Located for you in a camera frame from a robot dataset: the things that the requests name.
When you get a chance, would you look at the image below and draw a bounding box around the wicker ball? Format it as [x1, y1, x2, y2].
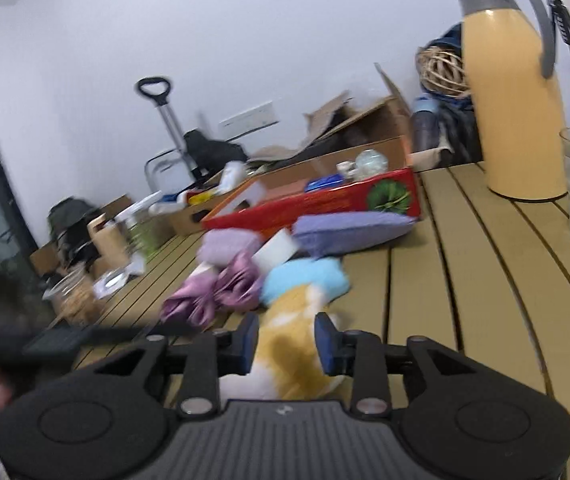
[416, 46, 472, 97]

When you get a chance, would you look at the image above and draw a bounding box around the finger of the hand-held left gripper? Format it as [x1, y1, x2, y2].
[77, 324, 198, 347]

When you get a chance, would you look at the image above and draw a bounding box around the white paper sheet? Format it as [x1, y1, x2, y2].
[92, 255, 146, 301]

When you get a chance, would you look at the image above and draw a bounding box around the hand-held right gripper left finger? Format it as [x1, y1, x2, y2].
[72, 312, 261, 418]

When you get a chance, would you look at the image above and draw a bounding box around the lavender fabric pouch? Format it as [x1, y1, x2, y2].
[292, 211, 416, 256]

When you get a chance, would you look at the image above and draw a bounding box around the torn open cardboard box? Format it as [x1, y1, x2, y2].
[247, 62, 413, 166]

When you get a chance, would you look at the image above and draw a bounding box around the large brown cardboard box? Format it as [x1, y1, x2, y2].
[30, 195, 136, 277]

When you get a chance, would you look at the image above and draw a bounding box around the grey bottle with blue cap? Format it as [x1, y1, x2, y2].
[411, 96, 443, 153]

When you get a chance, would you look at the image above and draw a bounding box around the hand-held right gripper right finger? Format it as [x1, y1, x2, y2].
[314, 312, 501, 417]

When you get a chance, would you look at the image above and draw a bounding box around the grey green backpack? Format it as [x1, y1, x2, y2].
[47, 197, 96, 261]

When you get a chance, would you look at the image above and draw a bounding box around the white wall socket strip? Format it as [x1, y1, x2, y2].
[218, 101, 280, 133]

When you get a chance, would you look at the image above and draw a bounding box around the light blue plush toy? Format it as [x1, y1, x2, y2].
[262, 257, 351, 307]

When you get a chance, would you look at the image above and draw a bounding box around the pink cloth roll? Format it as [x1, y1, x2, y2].
[200, 230, 262, 266]

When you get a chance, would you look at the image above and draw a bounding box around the clear jar of cookies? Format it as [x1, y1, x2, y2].
[42, 262, 106, 326]

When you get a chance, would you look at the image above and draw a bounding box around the green white mesh ball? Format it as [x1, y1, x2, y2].
[355, 150, 389, 181]

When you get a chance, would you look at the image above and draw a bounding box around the black trolley handle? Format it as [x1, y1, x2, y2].
[136, 76, 203, 181]

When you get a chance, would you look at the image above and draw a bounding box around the folding slatted table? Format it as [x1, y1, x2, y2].
[47, 162, 570, 480]

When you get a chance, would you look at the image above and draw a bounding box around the small brown cardboard box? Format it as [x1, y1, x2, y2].
[165, 170, 251, 236]

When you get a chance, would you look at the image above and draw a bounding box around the black bag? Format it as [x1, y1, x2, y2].
[184, 130, 248, 176]

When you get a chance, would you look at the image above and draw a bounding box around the clear bin with handle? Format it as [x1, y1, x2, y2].
[144, 147, 196, 193]

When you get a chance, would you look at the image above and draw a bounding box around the white soft block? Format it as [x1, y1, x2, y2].
[252, 228, 301, 276]

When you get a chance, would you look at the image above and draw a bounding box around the beige carton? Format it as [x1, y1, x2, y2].
[87, 214, 130, 273]

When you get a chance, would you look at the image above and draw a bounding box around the yellow thermos jug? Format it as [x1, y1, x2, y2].
[450, 0, 568, 201]

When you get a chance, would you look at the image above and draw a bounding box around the yellow and white plush toy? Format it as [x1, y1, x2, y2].
[219, 285, 347, 402]

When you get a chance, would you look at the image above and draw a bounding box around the red cardboard box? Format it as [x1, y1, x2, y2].
[200, 136, 422, 238]

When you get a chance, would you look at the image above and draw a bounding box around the purple cloth bundle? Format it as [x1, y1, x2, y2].
[160, 252, 266, 326]

